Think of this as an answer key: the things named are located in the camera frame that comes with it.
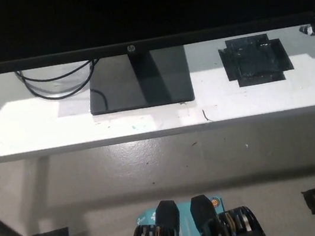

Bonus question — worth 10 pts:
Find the black tape patch on tabletop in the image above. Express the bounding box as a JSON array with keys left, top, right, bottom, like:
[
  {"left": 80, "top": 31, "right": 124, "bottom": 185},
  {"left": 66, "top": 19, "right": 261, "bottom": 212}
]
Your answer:
[{"left": 216, "top": 29, "right": 296, "bottom": 90}]

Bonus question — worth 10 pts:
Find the glossy black monitor stand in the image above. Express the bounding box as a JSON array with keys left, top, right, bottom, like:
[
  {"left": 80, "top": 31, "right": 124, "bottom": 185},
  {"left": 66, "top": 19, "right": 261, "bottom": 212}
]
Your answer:
[{"left": 82, "top": 43, "right": 197, "bottom": 118}]

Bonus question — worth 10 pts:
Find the black cable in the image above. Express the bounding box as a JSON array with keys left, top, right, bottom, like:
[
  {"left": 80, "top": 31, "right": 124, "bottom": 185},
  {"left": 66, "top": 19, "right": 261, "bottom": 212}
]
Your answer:
[
  {"left": 20, "top": 58, "right": 100, "bottom": 86},
  {"left": 14, "top": 57, "right": 105, "bottom": 106}
]

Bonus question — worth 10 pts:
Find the black HP monitor screen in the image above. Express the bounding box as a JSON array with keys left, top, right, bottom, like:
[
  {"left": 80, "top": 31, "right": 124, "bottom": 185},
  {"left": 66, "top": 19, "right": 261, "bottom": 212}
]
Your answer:
[{"left": 0, "top": 0, "right": 315, "bottom": 75}]

